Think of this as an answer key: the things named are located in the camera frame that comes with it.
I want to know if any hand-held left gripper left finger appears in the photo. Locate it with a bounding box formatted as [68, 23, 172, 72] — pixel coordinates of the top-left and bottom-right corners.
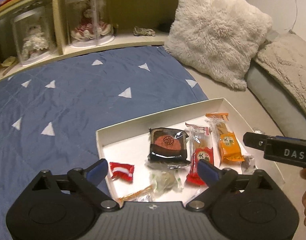
[25, 158, 120, 210]

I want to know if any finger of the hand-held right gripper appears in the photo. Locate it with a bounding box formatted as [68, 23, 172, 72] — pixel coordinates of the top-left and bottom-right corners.
[242, 132, 269, 152]

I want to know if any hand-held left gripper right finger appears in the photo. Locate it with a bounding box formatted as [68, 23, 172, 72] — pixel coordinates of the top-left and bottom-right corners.
[186, 159, 285, 210]

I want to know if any red biscuit packet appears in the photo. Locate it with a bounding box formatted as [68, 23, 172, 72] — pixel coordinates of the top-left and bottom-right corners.
[185, 122, 215, 187]

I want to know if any clear packet dark dried fruit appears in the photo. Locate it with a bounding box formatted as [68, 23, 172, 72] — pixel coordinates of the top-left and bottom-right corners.
[239, 154, 256, 176]

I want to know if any red white striped candy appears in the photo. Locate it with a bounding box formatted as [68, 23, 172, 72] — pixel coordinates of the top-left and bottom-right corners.
[109, 162, 135, 182]

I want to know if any orange biscuit packet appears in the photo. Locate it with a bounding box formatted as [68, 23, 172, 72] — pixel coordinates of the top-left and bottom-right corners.
[205, 113, 245, 166]

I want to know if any green white candy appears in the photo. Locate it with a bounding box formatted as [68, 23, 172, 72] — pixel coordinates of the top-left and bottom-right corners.
[149, 171, 184, 193]

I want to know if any orange snack packet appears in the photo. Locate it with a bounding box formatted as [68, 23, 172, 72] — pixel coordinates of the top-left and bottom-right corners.
[117, 184, 154, 202]

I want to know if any shallow white cardboard box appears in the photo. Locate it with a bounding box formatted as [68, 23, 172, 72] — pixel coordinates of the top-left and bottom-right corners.
[96, 97, 285, 202]

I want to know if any black mooncake packet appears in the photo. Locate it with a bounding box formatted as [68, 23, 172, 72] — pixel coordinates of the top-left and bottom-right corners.
[147, 127, 190, 166]

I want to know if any grey sofa cushion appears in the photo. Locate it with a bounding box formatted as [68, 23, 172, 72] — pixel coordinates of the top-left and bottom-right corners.
[244, 59, 306, 131]

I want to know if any beige textured cushion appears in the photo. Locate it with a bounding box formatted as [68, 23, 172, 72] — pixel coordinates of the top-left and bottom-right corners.
[252, 31, 306, 126]

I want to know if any blue triangle print blanket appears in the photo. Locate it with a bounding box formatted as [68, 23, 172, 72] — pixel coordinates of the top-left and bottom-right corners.
[0, 46, 209, 232]

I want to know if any white fluffy pillow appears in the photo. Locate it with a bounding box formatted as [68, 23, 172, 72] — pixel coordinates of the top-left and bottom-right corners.
[164, 0, 274, 91]

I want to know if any beige shell ornament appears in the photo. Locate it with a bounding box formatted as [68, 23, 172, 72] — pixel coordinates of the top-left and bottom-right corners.
[0, 56, 19, 68]

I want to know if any white doll in clear dome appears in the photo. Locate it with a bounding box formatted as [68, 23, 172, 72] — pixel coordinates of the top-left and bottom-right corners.
[11, 7, 56, 67]

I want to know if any pink doll in clear dome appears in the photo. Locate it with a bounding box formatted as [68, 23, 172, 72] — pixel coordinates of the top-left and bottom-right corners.
[64, 0, 116, 48]

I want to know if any grey stone figurine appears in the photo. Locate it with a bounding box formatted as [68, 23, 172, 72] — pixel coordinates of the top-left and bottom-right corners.
[132, 25, 157, 38]

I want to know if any wooden shelf unit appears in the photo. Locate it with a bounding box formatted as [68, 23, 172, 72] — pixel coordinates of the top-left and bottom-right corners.
[0, 0, 186, 81]

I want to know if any white cable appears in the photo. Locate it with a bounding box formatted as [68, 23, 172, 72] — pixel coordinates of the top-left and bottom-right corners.
[291, 0, 300, 33]

